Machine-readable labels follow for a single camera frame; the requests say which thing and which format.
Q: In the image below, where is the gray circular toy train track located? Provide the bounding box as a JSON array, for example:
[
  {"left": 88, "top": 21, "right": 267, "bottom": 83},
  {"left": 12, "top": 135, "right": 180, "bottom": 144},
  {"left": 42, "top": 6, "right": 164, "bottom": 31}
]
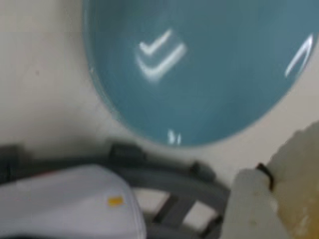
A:
[{"left": 0, "top": 140, "right": 234, "bottom": 239}]

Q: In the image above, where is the round blue ceramic dish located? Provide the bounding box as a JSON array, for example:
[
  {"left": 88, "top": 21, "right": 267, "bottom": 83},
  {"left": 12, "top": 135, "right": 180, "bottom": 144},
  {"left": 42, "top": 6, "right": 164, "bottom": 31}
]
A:
[{"left": 82, "top": 0, "right": 315, "bottom": 147}]

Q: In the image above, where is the yellow egg sushi toy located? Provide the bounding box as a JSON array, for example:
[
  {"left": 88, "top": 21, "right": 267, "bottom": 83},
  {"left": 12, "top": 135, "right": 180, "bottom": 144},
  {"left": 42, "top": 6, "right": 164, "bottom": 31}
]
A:
[{"left": 269, "top": 121, "right": 319, "bottom": 239}]

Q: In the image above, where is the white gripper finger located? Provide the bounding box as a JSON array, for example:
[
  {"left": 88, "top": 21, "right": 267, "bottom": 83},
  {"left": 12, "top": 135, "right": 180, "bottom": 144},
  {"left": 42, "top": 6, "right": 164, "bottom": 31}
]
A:
[{"left": 221, "top": 168, "right": 282, "bottom": 239}]

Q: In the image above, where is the small black band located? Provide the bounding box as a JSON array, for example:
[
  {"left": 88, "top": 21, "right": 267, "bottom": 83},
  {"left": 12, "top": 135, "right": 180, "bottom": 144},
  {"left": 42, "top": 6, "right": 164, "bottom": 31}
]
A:
[{"left": 256, "top": 162, "right": 275, "bottom": 191}]

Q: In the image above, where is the white toy train car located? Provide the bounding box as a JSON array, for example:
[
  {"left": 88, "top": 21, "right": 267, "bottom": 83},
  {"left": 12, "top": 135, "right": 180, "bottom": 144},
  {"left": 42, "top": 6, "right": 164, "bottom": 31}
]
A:
[{"left": 0, "top": 164, "right": 148, "bottom": 239}]

